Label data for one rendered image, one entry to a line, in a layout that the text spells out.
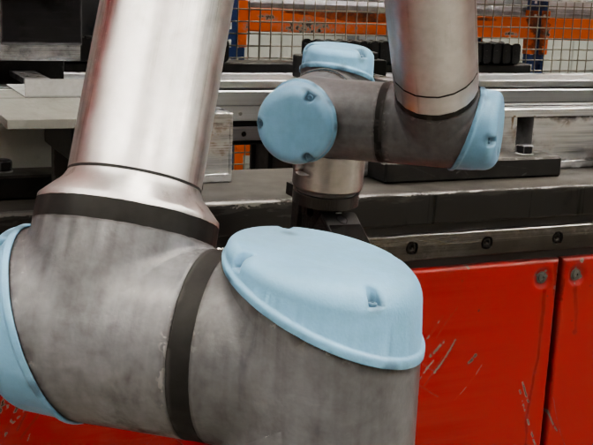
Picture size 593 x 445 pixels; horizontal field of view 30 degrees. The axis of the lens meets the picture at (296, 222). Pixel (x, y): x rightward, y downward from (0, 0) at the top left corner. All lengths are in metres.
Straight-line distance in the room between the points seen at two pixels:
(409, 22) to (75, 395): 0.42
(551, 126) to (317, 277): 1.19
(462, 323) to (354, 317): 1.00
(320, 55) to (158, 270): 0.51
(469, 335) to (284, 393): 1.01
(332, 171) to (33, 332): 0.54
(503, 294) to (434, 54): 0.74
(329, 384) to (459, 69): 0.41
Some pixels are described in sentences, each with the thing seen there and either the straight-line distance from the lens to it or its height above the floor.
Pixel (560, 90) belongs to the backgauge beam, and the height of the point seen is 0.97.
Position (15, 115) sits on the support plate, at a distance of 1.19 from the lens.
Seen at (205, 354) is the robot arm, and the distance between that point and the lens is 0.61.
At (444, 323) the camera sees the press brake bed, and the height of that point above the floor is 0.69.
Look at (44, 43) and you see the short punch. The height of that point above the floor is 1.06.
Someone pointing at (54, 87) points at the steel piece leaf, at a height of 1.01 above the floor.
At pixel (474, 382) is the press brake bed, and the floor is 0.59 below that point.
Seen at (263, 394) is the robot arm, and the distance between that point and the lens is 0.61.
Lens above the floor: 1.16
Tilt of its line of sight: 13 degrees down
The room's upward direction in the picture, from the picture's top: 2 degrees clockwise
